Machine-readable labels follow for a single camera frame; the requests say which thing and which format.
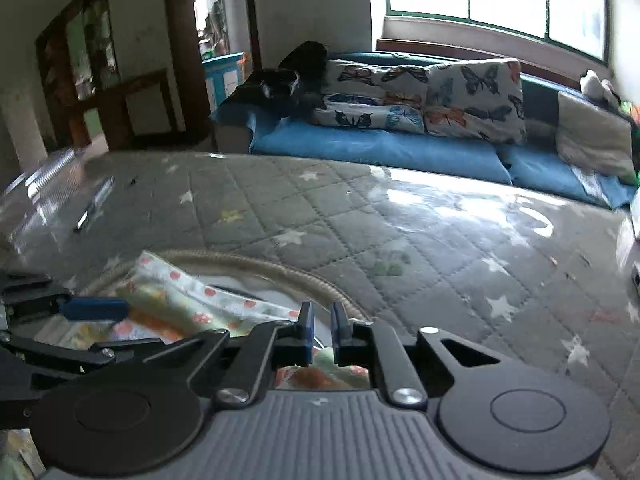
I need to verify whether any dark wooden cabinet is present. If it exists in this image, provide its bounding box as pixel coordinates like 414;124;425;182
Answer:
34;0;177;152

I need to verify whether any blue storage box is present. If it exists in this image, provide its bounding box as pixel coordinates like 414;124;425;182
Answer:
201;51;252;112

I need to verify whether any green cloth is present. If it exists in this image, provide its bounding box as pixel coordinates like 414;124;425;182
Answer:
619;102;640;187

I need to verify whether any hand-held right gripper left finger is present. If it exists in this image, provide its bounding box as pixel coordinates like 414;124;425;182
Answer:
186;301;317;407

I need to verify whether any large butterfly print pillow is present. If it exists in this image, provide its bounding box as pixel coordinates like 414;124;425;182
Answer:
423;58;529;146

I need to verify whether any flat butterfly print pillow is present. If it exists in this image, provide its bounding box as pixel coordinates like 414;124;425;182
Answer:
309;93;427;134

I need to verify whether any grey cushion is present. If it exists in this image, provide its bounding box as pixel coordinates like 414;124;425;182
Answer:
554;90;637;180

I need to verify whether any small butterfly print pillow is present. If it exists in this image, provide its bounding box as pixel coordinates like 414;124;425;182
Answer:
321;58;432;107

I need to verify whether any grey quilted star mat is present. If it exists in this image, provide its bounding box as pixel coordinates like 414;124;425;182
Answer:
0;149;640;480

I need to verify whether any dark wooden door post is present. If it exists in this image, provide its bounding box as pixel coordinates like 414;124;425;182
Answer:
161;0;212;137

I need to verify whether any floral printed cloth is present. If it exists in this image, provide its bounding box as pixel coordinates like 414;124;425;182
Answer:
30;251;372;392

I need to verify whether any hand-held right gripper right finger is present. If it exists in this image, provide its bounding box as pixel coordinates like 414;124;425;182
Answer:
330;302;502;407

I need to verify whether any white object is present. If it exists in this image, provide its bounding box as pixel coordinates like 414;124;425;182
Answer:
616;217;640;293

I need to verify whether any black pen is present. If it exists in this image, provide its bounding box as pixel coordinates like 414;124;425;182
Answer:
73;176;116;234

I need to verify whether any round woven basket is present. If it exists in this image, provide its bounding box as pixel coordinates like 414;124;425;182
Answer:
75;248;375;327

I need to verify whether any white plush toy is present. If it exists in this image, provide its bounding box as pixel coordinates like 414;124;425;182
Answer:
579;69;622;107

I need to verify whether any blue sofa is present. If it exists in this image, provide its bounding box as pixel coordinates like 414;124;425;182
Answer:
210;50;638;211

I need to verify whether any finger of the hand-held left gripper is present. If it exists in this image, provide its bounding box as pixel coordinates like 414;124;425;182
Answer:
0;331;167;377
0;273;129;322

